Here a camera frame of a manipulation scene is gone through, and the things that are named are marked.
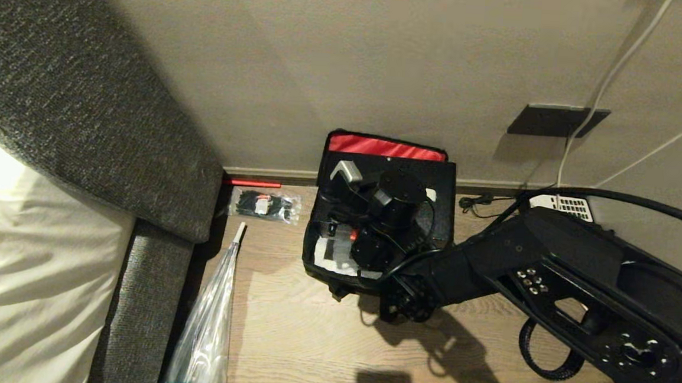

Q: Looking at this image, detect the white cable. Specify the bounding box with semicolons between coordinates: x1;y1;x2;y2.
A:
593;96;682;194
556;0;674;194

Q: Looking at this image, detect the white vented adapter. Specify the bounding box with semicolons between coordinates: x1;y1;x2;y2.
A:
528;192;596;223

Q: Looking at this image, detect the black wall plate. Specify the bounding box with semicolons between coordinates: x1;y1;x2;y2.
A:
506;102;612;141

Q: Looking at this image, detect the thin black plug cable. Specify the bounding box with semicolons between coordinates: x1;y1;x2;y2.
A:
457;190;522;222

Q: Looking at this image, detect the white case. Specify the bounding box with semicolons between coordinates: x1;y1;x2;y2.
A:
311;220;388;281

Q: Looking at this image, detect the red stick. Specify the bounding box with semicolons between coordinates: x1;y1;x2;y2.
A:
223;177;282;189

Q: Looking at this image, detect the black bag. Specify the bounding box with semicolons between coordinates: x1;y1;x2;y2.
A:
300;148;459;308

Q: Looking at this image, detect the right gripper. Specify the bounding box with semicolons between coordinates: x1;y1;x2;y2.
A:
312;177;379;264

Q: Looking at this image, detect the grey bed base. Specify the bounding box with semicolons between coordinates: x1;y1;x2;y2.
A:
86;215;197;383

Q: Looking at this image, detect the transparent umbrella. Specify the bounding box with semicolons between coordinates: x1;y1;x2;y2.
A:
164;218;249;383

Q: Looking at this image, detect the white bedding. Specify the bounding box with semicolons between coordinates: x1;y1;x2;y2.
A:
0;121;143;383

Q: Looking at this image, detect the black corrugated cable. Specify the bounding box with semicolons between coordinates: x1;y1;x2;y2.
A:
515;317;588;383

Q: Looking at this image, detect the grey upholstered headboard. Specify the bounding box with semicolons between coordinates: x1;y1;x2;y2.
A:
0;0;236;246

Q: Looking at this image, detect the red-lined bag lid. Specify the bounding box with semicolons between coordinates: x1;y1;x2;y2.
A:
322;128;452;163

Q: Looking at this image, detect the plastic bag of cable ties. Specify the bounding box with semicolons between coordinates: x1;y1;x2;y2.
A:
227;187;304;225

